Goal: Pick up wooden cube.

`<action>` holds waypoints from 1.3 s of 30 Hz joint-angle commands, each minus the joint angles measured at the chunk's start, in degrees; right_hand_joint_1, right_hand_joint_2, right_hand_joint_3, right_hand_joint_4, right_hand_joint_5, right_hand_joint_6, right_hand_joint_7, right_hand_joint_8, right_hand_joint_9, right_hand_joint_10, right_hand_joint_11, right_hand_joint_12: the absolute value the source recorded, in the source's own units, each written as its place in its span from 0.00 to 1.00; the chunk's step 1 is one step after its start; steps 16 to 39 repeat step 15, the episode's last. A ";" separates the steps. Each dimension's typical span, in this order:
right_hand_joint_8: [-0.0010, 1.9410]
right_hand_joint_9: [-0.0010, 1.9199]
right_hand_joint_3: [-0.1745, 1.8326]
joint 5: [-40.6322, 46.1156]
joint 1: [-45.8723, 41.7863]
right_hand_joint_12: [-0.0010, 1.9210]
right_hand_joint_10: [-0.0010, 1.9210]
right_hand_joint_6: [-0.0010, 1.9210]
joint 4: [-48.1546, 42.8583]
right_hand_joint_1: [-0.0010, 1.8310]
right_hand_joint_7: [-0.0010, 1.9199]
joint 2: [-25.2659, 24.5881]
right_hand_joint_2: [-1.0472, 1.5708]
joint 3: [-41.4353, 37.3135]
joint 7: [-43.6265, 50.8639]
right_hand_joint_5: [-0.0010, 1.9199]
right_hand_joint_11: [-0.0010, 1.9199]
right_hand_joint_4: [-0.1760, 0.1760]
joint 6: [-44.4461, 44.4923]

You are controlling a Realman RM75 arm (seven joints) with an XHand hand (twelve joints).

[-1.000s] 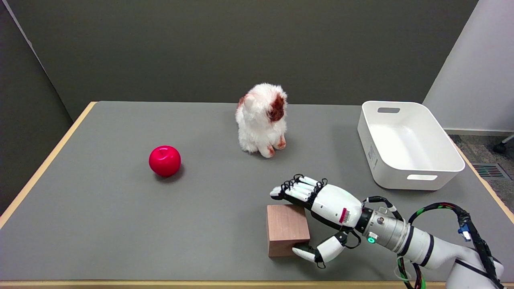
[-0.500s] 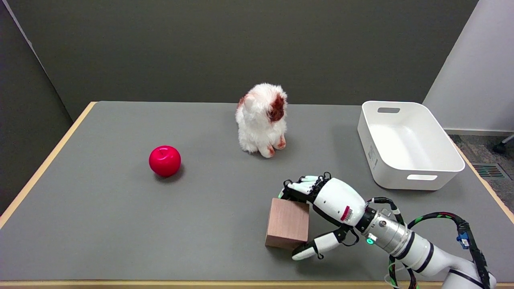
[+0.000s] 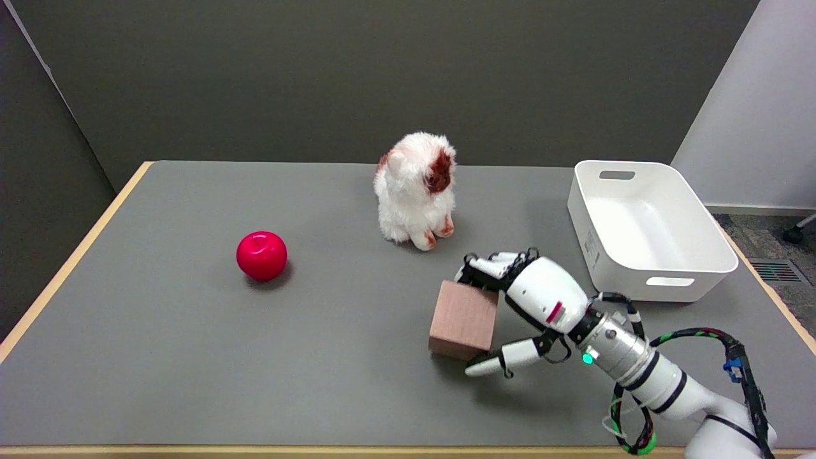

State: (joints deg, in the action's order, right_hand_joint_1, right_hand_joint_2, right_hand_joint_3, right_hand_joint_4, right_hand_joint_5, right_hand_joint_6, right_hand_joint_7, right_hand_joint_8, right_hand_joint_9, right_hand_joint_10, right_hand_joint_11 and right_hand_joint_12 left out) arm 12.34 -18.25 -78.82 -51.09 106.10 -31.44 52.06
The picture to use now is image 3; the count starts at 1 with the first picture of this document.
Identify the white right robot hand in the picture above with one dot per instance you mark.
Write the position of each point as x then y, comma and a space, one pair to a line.
542, 299

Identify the wooden cube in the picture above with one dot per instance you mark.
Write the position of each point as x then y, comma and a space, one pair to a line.
463, 320

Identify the white plastic bin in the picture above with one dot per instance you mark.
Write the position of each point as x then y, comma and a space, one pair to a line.
650, 236

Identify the white brown plush toy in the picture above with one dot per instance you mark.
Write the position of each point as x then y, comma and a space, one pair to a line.
417, 191

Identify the floor vent grille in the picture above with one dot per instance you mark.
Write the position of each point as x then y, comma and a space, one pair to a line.
776, 271

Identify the chair caster leg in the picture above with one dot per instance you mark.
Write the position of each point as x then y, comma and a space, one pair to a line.
799, 231

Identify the red apple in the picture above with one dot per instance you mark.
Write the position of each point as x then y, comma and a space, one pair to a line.
261, 255

